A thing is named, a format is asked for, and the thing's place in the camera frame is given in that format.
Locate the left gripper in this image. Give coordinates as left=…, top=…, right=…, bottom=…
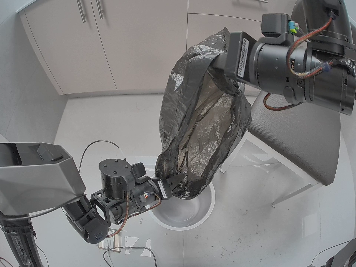
left=130, top=173, right=184, bottom=214

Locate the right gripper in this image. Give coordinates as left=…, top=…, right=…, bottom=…
left=209, top=31, right=315, bottom=106

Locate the black plastic bag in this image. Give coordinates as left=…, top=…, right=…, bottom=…
left=155, top=27, right=252, bottom=201

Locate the white trash bin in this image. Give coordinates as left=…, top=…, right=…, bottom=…
left=150, top=181, right=217, bottom=231

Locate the beige floor cabinet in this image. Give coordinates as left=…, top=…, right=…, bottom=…
left=18, top=0, right=296, bottom=97

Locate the grey padded white chair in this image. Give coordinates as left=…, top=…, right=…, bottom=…
left=220, top=0, right=356, bottom=208

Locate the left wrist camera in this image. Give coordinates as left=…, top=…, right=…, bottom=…
left=130, top=162, right=151, bottom=186

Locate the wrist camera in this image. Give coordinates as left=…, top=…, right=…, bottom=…
left=130, top=162, right=151, bottom=186
left=261, top=13, right=300, bottom=46

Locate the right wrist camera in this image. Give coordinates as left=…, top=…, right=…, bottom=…
left=261, top=13, right=300, bottom=46

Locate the black cable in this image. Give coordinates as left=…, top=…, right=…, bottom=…
left=78, top=140, right=124, bottom=176
left=103, top=246, right=158, bottom=267
left=311, top=239, right=356, bottom=267

